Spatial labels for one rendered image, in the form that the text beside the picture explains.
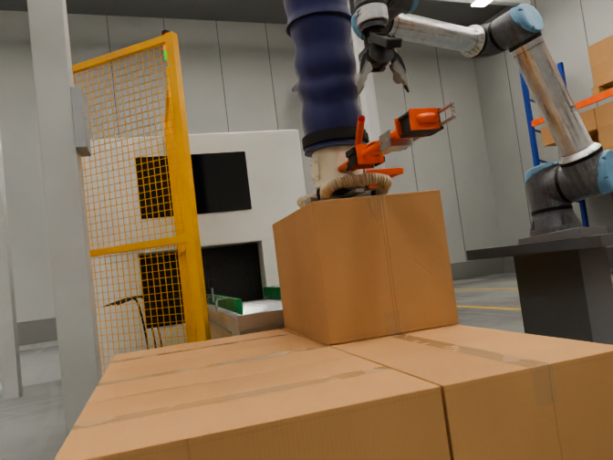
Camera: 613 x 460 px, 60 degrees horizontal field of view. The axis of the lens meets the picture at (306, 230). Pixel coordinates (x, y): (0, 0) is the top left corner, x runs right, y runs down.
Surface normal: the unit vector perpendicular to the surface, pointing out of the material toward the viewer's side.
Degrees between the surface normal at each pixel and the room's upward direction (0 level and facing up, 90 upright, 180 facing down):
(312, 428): 90
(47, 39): 90
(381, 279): 90
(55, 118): 90
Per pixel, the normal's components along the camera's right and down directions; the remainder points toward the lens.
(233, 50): 0.34, -0.11
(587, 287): 0.64, -0.13
